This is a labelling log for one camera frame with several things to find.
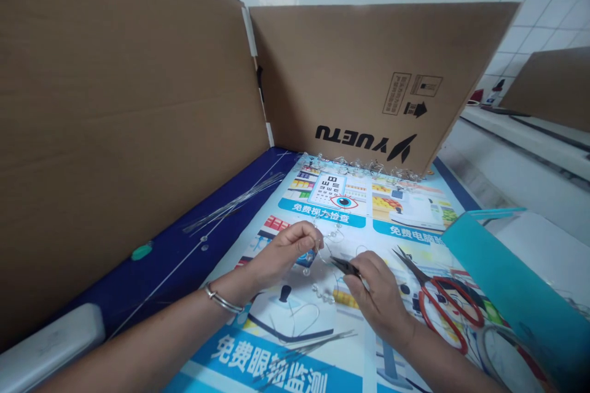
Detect person's right hand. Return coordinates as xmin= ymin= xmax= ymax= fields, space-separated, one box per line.
xmin=341 ymin=250 xmax=409 ymax=334

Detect person's left hand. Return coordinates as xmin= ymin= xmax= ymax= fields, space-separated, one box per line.
xmin=243 ymin=220 xmax=326 ymax=296

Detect black pliers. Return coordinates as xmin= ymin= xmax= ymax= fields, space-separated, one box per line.
xmin=329 ymin=255 xmax=371 ymax=292

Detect beaded wire ornament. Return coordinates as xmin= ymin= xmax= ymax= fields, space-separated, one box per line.
xmin=294 ymin=222 xmax=365 ymax=309

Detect colourful printed poster mat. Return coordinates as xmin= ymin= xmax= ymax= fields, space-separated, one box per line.
xmin=177 ymin=153 xmax=552 ymax=393

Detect row of clear bead ornaments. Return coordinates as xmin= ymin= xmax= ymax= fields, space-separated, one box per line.
xmin=294 ymin=151 xmax=436 ymax=184

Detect teal plastic box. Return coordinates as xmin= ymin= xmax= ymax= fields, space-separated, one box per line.
xmin=441 ymin=208 xmax=590 ymax=393

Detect printed cardboard panel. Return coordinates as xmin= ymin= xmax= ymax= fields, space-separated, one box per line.
xmin=248 ymin=1 xmax=522 ymax=177

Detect green round cap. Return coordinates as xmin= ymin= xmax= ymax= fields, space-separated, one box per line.
xmin=130 ymin=241 xmax=154 ymax=261

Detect large plain cardboard panel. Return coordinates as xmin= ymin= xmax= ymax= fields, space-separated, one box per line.
xmin=0 ymin=0 xmax=275 ymax=353

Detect small cardboard panel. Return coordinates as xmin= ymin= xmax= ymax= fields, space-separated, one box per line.
xmin=498 ymin=46 xmax=590 ymax=130

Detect white plastic block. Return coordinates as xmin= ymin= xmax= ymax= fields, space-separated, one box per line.
xmin=0 ymin=303 xmax=106 ymax=393

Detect bundle of long wires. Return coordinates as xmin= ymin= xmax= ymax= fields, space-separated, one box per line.
xmin=182 ymin=173 xmax=286 ymax=235

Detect red-handled scissors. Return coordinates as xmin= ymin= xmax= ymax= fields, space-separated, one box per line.
xmin=391 ymin=245 xmax=486 ymax=355

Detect pile of short wire pieces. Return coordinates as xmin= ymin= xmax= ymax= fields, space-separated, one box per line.
xmin=251 ymin=328 xmax=358 ymax=393

